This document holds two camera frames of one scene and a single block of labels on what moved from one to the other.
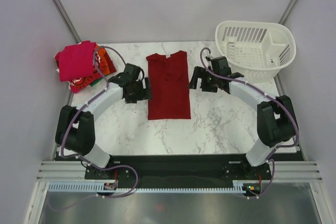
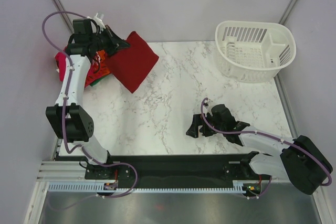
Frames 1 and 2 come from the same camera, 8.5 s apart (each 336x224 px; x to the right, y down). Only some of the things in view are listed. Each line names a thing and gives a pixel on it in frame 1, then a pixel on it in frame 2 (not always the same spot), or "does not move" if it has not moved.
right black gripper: (199, 72) → (192, 131)
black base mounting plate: (176, 168) does not move
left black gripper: (145, 94) → (114, 40)
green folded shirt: (95, 81) does not move
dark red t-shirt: (169, 95) → (131, 65)
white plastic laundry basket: (258, 51) does not move
